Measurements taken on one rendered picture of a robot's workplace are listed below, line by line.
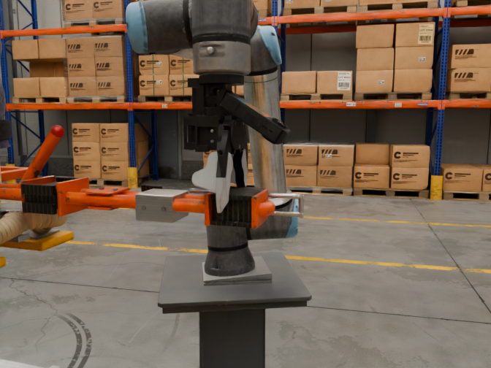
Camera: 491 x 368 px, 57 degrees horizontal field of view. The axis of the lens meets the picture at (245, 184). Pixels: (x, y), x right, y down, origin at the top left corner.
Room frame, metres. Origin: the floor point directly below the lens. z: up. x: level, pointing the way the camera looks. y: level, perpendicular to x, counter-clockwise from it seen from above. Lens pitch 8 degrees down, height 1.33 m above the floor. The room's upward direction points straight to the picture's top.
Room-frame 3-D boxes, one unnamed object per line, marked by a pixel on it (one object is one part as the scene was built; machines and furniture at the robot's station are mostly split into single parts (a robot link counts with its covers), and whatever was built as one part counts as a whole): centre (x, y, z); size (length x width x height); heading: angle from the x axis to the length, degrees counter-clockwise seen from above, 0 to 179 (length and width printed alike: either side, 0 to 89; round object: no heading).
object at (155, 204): (0.75, 0.14, 1.18); 0.07 x 0.07 x 0.04; 73
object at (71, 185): (0.82, 0.35, 1.19); 0.10 x 0.08 x 0.06; 163
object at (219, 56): (0.72, 0.04, 1.41); 0.10 x 0.09 x 0.05; 163
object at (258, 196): (0.71, 0.01, 1.19); 0.08 x 0.07 x 0.05; 73
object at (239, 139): (0.73, 0.04, 1.33); 0.09 x 0.08 x 0.12; 73
